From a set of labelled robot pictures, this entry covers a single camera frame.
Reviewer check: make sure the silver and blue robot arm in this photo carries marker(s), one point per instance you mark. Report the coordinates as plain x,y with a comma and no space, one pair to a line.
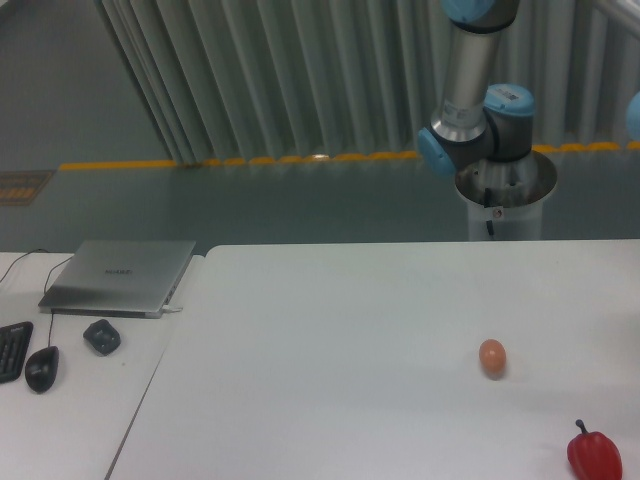
477,123

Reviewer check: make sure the red bell pepper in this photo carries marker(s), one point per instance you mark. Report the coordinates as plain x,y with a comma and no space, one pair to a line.
592,455

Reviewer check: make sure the grey pleated curtain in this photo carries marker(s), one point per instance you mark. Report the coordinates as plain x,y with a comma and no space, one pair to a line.
239,80

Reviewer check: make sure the brown egg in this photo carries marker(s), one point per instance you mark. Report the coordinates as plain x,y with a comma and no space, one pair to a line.
493,358

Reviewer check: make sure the closed silver laptop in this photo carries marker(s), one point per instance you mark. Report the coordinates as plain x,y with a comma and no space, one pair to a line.
119,278

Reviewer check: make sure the small black gadget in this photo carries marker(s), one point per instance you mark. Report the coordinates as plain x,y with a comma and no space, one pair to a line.
102,337

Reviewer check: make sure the black computer mouse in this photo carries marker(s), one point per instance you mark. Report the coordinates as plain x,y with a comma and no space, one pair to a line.
41,369

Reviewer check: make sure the black keyboard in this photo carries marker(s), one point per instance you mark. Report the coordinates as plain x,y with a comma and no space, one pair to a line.
14,343

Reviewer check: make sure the white cylindrical robot pedestal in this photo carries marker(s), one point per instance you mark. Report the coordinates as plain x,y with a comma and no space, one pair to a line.
505,201

